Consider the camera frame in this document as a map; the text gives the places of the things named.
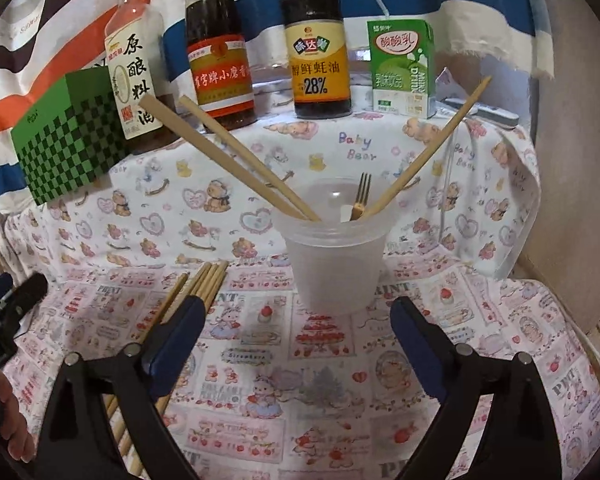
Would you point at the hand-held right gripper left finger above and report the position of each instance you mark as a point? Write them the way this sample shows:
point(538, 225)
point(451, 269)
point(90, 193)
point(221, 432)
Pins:
point(175, 340)

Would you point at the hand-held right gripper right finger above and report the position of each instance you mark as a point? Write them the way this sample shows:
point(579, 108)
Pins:
point(420, 345)

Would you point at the bunch of wooden chopsticks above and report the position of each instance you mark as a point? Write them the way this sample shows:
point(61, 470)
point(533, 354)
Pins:
point(205, 280)

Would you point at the translucent plastic cup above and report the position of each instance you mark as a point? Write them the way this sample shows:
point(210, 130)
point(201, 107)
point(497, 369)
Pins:
point(330, 270)

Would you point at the wooden fork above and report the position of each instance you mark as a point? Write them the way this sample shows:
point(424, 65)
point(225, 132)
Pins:
point(361, 195)

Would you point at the person's left hand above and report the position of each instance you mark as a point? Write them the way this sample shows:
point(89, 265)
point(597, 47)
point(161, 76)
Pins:
point(15, 420)

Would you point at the pink printed tablecloth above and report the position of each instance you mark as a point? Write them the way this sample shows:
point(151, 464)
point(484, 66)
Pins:
point(305, 385)

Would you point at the bear-print cloth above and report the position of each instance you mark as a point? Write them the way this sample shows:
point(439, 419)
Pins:
point(180, 210)

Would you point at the green checkered box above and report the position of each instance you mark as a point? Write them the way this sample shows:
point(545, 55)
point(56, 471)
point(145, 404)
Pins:
point(65, 145)

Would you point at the grey electronic device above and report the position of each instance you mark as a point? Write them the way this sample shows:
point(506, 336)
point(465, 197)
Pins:
point(485, 114)

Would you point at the clear cooking wine bottle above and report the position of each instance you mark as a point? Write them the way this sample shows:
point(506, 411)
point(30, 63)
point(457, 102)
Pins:
point(130, 60)

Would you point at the striped cloth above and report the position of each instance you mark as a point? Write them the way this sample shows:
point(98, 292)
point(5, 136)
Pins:
point(55, 25)

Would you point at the green milk drink carton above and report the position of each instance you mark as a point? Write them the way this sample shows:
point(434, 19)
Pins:
point(400, 75)

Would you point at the red-capped sesame oil bottle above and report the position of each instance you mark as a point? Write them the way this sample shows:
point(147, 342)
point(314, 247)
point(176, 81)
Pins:
point(220, 35)

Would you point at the dark oyster sauce bottle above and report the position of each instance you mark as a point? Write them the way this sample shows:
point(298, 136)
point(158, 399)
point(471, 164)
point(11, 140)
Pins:
point(315, 35)

